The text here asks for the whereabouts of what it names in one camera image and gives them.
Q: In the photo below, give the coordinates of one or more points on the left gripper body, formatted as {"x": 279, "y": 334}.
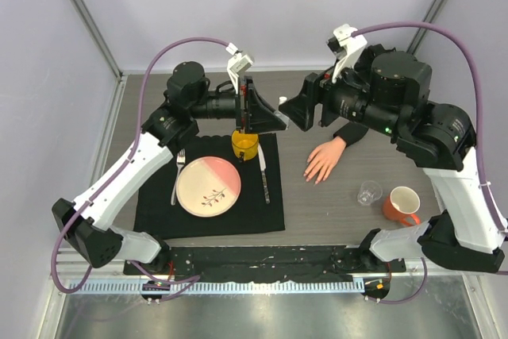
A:
{"x": 243, "y": 105}

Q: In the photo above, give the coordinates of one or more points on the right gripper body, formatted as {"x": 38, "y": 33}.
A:
{"x": 322, "y": 87}

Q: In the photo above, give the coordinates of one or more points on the clear nail polish bottle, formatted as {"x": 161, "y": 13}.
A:
{"x": 284, "y": 119}

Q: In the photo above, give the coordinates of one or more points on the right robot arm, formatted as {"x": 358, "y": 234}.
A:
{"x": 387, "y": 91}

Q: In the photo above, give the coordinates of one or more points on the black sleeve forearm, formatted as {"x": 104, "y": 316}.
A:
{"x": 351, "y": 133}

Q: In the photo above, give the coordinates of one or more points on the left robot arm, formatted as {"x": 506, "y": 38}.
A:
{"x": 86, "y": 222}

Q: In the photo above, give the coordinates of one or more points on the yellow enamel mug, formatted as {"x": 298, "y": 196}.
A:
{"x": 245, "y": 145}

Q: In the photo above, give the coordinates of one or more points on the mannequin hand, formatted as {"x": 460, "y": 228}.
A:
{"x": 323, "y": 159}

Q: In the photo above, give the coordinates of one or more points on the pink and cream plate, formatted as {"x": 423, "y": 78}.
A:
{"x": 208, "y": 187}

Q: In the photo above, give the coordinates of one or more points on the silver fork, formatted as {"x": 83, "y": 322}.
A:
{"x": 180, "y": 163}

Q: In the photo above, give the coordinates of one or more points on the clear plastic cup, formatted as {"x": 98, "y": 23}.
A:
{"x": 369, "y": 192}

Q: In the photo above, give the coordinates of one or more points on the orange ceramic mug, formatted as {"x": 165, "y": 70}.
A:
{"x": 402, "y": 205}

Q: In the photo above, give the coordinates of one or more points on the black cloth placemat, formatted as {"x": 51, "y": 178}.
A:
{"x": 250, "y": 215}

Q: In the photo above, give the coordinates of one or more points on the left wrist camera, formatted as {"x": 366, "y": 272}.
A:
{"x": 238, "y": 63}

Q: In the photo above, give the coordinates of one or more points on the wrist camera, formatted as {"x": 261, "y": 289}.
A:
{"x": 347, "y": 48}
{"x": 238, "y": 63}

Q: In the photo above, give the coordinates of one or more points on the table knife patterned handle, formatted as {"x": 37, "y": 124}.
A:
{"x": 263, "y": 173}

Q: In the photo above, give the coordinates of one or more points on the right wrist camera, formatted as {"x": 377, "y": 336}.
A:
{"x": 347, "y": 48}

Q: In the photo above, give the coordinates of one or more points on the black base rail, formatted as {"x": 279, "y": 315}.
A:
{"x": 269, "y": 264}

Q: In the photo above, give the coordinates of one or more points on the white cable duct strip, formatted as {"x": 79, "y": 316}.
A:
{"x": 148, "y": 287}

